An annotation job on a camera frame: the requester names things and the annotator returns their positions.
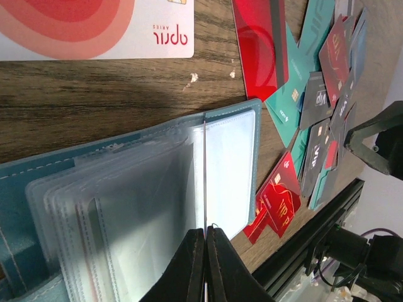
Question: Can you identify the black VIP card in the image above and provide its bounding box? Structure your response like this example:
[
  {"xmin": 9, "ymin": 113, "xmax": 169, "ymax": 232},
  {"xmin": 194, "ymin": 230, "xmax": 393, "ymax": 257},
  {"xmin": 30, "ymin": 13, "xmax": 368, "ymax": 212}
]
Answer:
[{"xmin": 299, "ymin": 72, "xmax": 330, "ymax": 130}]

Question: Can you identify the white red circle card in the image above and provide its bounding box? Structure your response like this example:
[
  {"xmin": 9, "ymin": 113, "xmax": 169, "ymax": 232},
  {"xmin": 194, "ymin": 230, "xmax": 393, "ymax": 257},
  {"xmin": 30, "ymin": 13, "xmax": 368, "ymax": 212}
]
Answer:
[{"xmin": 1, "ymin": 0, "xmax": 195, "ymax": 61}]

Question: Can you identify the silver grey card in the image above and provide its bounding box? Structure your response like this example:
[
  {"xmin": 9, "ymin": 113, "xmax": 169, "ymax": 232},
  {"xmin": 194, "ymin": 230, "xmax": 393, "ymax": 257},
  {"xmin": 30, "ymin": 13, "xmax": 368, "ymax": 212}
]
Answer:
[{"xmin": 203, "ymin": 121, "xmax": 207, "ymax": 235}]

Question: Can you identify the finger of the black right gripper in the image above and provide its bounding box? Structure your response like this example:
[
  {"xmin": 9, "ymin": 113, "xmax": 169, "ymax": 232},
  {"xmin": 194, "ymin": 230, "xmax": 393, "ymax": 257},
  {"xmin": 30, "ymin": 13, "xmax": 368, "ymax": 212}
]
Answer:
[{"xmin": 344, "ymin": 101, "xmax": 403, "ymax": 180}]

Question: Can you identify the red VIP card centre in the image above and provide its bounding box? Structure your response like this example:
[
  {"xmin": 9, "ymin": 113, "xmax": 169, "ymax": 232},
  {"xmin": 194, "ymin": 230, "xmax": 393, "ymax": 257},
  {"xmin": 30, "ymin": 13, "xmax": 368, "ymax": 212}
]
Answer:
[{"xmin": 243, "ymin": 151, "xmax": 301, "ymax": 244}]

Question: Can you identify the glossy red card back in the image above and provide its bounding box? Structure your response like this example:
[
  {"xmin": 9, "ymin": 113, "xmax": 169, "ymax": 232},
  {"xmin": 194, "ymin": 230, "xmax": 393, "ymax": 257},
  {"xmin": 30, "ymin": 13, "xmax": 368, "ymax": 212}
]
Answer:
[{"xmin": 232, "ymin": 0, "xmax": 289, "ymax": 101}]

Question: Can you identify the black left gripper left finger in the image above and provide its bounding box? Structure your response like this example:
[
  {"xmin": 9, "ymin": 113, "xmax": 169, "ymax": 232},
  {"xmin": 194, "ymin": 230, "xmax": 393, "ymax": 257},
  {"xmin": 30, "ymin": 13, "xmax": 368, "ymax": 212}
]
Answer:
[{"xmin": 141, "ymin": 228, "xmax": 205, "ymax": 302}]

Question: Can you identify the large teal VIP card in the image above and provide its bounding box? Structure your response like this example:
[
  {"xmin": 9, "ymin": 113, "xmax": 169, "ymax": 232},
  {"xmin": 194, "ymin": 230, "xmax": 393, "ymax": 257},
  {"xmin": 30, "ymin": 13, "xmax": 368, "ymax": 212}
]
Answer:
[{"xmin": 264, "ymin": 0, "xmax": 335, "ymax": 148}]

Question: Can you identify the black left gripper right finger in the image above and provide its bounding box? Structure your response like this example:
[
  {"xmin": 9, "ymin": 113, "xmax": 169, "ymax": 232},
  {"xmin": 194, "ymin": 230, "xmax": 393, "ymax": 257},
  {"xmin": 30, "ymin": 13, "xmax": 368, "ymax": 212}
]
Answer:
[{"xmin": 206, "ymin": 226, "xmax": 274, "ymax": 302}]

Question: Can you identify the blue leather card holder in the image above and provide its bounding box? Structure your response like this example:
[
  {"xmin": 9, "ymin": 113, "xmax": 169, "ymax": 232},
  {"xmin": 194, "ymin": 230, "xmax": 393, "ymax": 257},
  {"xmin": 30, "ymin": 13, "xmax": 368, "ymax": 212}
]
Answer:
[{"xmin": 1, "ymin": 99, "xmax": 262, "ymax": 301}]

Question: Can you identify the black aluminium frame rail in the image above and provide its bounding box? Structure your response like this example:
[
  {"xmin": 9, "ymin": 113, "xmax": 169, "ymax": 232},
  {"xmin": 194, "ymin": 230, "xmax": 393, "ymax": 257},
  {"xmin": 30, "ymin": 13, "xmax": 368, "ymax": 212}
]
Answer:
[{"xmin": 252, "ymin": 178, "xmax": 365, "ymax": 298}]

